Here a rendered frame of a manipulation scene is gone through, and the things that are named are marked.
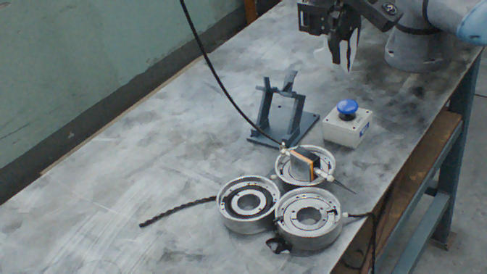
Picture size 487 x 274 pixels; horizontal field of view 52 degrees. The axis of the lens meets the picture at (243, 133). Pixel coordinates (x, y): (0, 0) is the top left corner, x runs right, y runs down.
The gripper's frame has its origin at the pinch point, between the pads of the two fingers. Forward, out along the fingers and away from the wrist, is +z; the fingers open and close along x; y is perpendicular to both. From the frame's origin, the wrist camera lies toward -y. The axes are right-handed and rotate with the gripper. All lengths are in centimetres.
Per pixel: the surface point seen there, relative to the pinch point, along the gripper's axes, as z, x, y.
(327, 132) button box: 11.8, 3.4, 2.3
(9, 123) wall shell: 67, 1, 161
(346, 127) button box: 9.5, 3.2, -1.6
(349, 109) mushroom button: 6.8, 1.0, -1.2
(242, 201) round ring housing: 12.5, 26.0, 5.7
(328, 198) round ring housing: 11.1, 19.3, -7.2
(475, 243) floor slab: 94, -57, -17
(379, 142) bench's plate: 14.0, -0.9, -6.4
